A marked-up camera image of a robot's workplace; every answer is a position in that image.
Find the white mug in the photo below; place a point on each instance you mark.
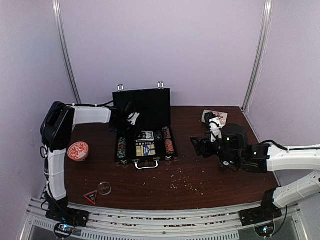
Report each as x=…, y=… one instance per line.
x=221, y=115

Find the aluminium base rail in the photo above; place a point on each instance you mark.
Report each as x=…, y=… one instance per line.
x=221, y=223

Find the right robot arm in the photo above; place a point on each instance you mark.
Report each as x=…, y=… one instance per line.
x=231, y=145

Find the multicolour poker chip row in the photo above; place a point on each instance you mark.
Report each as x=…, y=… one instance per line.
x=121, y=148

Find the red black poker chip stack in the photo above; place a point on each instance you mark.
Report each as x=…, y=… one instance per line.
x=169, y=147

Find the red white patterned bowl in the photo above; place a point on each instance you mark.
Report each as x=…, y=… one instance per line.
x=78, y=151

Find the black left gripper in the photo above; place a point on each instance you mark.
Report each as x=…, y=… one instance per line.
x=121, y=133

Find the blue white playing card box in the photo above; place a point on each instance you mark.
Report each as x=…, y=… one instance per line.
x=145, y=136

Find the aluminium frame post left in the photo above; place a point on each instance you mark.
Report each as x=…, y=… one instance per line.
x=65, y=53

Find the red triangle marker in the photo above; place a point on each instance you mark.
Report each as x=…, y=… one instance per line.
x=91, y=197

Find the aluminium frame post right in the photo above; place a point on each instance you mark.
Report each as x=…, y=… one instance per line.
x=261, y=47

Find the black poker set case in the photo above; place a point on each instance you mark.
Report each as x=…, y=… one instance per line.
x=154, y=106

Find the aluminium frame post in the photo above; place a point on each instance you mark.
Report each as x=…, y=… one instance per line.
x=261, y=47
x=65, y=53

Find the clear round button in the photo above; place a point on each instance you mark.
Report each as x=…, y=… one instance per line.
x=104, y=188

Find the dark poker chip stack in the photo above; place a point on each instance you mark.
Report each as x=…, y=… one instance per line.
x=158, y=135

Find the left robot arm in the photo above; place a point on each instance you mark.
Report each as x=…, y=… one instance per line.
x=56, y=133

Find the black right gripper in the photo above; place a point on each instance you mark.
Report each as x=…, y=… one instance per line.
x=203, y=145

